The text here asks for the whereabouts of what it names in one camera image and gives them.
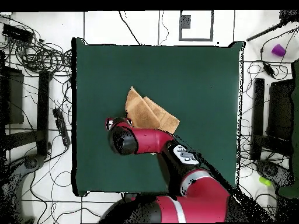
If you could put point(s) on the purple cup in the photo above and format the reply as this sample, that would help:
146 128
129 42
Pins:
278 50

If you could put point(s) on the dark grey square plate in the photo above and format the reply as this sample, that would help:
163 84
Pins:
185 21

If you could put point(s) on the black power adapter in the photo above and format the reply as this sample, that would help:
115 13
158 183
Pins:
268 69

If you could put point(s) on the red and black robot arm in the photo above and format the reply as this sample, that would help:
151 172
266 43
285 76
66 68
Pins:
149 140

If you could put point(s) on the black electronics box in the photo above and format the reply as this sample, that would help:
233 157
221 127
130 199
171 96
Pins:
16 33

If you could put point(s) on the dark green hanging cloth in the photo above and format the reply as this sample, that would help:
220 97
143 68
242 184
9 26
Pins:
296 105

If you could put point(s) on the tan terry towel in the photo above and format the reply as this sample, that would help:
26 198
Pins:
142 112

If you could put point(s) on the dark green table cloth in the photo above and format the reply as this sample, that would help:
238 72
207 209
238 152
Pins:
186 81

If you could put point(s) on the lime green object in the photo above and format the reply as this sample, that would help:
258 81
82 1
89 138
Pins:
265 181

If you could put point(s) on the grey square frame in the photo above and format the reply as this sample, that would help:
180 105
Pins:
196 40

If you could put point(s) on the black flat box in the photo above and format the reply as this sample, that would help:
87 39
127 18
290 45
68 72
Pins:
14 98
280 109

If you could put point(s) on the black tripod rod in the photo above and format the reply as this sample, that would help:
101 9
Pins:
265 31

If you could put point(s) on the black stand bar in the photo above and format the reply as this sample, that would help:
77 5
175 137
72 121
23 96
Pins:
258 112
43 112

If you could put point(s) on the black power strip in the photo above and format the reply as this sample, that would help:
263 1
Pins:
61 127

